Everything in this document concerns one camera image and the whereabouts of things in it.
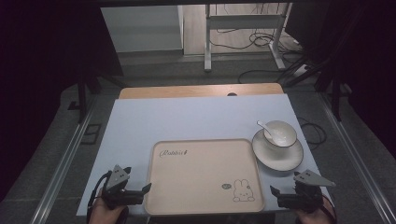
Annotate beige tray with rabbit print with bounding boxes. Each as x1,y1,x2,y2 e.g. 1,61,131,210
144,138,266,217

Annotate black looped cable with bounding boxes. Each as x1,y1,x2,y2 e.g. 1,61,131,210
297,117,328,146

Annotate person's left hand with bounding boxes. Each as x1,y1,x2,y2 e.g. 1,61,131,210
88,192,128,224

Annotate black metal stand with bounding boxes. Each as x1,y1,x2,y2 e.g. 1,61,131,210
284,55,354,122
66,66,129,124

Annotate black floor cables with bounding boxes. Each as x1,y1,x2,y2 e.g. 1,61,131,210
208,27,307,85

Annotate white power strip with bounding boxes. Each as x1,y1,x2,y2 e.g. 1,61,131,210
291,63,310,78

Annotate white ceramic bowl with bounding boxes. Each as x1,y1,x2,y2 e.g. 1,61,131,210
262,119,298,148

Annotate white saucer with dark rim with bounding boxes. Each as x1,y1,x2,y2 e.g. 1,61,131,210
251,128,304,173

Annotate white cabinet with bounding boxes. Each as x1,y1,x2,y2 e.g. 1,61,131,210
100,5,185,54

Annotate white ceramic spoon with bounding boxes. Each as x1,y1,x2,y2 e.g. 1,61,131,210
256,119,284,147

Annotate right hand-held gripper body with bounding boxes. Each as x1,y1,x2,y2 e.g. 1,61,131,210
276,169,337,215

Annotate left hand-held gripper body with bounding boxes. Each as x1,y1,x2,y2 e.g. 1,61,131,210
101,164,145,210

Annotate aluminium floor rail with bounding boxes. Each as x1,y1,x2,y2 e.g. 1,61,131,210
318,91,396,224
29,92,98,224

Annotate person's right hand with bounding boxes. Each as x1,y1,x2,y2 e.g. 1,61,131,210
294,197,336,224

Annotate white metal desk frame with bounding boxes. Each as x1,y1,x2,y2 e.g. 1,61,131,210
203,3,294,73

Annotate white table cover sheet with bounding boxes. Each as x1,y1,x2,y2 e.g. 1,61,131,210
76,93,332,217

